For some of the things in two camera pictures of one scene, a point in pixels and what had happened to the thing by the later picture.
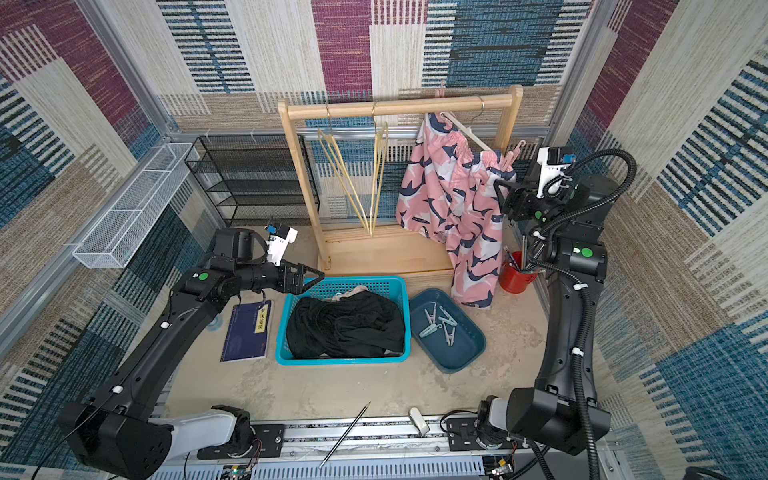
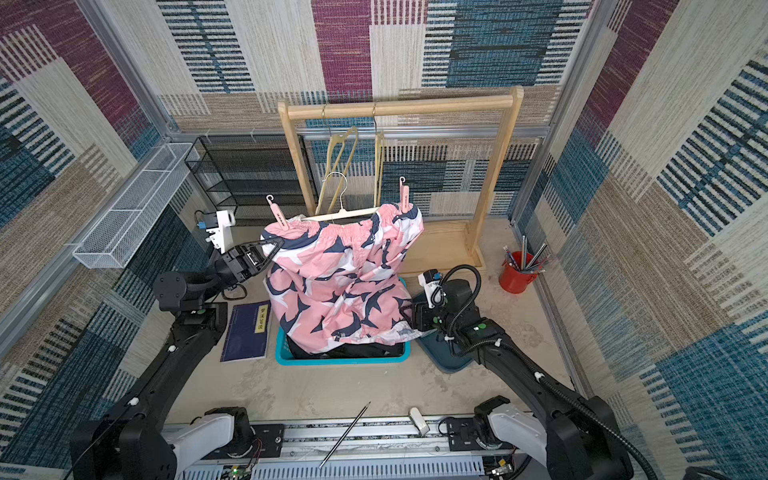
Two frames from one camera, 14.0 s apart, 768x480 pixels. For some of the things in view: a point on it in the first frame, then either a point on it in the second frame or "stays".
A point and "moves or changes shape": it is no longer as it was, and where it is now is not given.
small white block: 419,421 stays
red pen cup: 512,277 stays
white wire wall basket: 119,234 stays
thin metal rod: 344,436 stays
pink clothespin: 440,91 to 278,212
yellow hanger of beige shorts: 334,148 moves or changes shape
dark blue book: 249,332 stays
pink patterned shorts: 449,192 to 341,282
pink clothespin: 509,159 to 404,196
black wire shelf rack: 253,178 stays
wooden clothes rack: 382,249 stays
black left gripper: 299,287 to 245,263
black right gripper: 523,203 to 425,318
